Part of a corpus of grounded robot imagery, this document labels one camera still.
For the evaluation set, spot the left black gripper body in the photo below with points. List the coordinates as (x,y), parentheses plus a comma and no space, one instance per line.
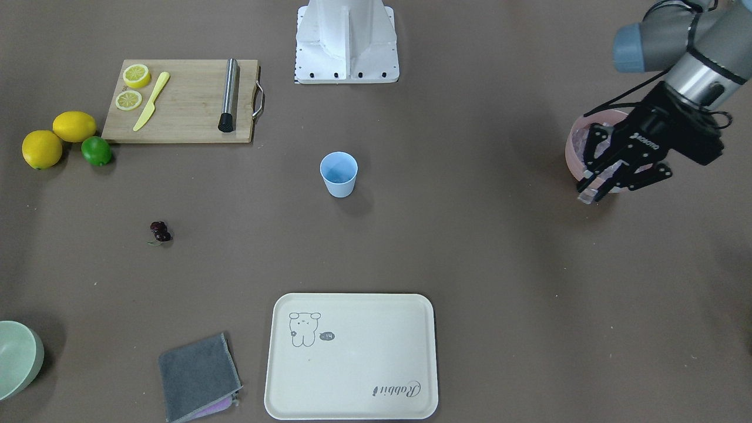
(648,128)

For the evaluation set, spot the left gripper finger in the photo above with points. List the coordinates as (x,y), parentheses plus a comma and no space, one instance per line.
(597,135)
(637,170)

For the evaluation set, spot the clear ice cubes pile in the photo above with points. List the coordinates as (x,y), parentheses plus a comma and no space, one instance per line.
(597,163)

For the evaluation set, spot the dark red cherry pair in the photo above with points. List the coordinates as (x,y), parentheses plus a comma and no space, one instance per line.
(160,233)

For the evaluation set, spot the light blue plastic cup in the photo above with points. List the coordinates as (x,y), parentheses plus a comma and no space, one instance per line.
(339,171)

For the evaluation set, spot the pink bowl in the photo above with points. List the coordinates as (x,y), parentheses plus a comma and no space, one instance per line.
(575,146)

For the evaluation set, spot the cream rabbit serving tray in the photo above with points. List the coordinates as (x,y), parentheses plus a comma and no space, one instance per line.
(352,356)

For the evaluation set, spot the steel muddler black tip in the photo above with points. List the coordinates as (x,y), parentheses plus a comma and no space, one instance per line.
(227,119)

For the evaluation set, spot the wooden cutting board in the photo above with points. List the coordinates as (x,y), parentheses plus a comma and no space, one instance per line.
(188,108)

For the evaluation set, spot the yellow plastic knife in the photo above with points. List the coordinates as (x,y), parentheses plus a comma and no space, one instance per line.
(150,106)

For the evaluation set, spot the grey folded cloth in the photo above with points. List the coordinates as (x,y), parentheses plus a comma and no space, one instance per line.
(198,379)

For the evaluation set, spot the lemon half upper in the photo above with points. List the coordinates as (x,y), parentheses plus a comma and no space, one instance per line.
(136,76)

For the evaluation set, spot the lemon half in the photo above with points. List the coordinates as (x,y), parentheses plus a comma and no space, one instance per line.
(128,100)
(136,76)

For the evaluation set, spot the lemon half lower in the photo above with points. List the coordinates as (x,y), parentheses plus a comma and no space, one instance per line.
(128,100)

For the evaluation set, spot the green lime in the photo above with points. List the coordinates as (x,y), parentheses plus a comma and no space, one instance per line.
(96,151)

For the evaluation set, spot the yellow lemon near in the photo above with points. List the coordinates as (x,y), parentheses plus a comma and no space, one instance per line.
(74,126)

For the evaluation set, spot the yellow lemon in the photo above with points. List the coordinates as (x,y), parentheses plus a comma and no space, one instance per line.
(74,126)
(42,149)

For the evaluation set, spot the yellow lemon far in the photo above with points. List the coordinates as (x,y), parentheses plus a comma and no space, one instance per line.
(42,149)

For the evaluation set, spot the mint green bowl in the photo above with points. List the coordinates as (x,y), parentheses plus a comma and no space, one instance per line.
(22,355)

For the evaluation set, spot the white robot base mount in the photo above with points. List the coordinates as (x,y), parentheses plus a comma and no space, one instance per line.
(346,42)

